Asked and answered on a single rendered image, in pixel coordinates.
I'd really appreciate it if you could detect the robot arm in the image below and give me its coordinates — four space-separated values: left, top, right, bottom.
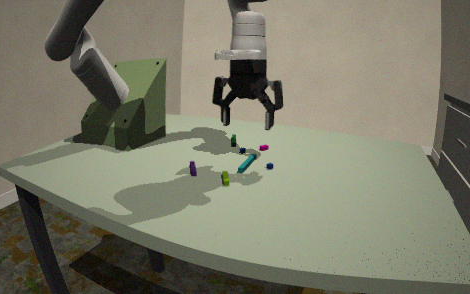
45 0 267 111

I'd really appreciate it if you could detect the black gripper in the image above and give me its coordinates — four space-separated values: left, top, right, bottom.
212 59 283 130

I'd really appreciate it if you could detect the purple rod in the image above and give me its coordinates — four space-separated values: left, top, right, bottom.
190 161 197 176

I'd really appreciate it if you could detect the turquoise rod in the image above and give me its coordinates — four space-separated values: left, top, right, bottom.
238 154 256 173

